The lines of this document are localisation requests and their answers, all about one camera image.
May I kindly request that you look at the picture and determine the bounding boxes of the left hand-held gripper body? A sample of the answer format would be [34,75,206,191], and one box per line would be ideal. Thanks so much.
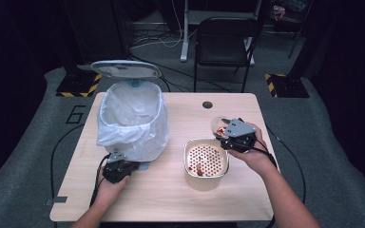
[102,150,131,184]

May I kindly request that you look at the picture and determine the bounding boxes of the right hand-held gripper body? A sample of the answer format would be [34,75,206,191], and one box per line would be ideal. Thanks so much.
[220,118,257,154]

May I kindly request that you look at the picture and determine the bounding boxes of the white plastic trash bag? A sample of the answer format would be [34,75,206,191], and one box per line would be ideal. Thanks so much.
[96,81,171,163]

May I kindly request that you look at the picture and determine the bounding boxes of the beige bin with perforated strainer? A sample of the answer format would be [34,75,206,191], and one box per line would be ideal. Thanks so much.
[183,137,230,188]

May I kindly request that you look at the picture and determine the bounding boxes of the grey-blue pedal trash can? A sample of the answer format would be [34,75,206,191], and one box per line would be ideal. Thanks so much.
[89,60,171,171]

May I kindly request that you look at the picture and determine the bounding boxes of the person's left hand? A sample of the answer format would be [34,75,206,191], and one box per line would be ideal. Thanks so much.
[94,167,131,207]

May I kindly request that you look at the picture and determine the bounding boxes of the person's right hand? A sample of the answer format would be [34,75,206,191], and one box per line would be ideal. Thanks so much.
[227,123,279,175]

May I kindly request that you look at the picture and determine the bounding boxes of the grey tape strip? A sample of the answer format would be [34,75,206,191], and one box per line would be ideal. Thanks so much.
[45,196,68,207]

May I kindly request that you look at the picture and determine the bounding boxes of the black base with hazard stripes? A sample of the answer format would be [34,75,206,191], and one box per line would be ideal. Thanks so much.
[264,73,311,99]
[55,71,104,98]

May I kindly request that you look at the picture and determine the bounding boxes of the black folding chair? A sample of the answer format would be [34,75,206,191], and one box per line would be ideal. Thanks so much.
[193,16,261,93]

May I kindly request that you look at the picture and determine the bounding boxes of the black tripod stand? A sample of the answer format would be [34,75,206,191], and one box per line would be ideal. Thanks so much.
[287,15,310,60]

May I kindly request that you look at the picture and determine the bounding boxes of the pink and white bag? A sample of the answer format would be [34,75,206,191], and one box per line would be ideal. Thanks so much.
[272,4,287,23]

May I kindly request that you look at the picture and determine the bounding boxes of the dark equipment cabinet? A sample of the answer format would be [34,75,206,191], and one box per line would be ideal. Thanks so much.
[72,0,130,66]

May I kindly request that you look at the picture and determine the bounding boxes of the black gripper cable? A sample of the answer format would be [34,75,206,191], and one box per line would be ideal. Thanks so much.
[250,123,308,228]
[49,123,112,228]

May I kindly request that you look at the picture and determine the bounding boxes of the black floor cables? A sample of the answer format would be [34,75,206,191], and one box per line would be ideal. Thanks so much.
[126,51,233,93]

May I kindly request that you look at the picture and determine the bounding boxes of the white desk frame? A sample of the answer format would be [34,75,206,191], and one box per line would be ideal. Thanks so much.
[180,0,264,67]

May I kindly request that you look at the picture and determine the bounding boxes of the white floor cable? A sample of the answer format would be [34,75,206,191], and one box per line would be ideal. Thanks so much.
[129,0,184,50]

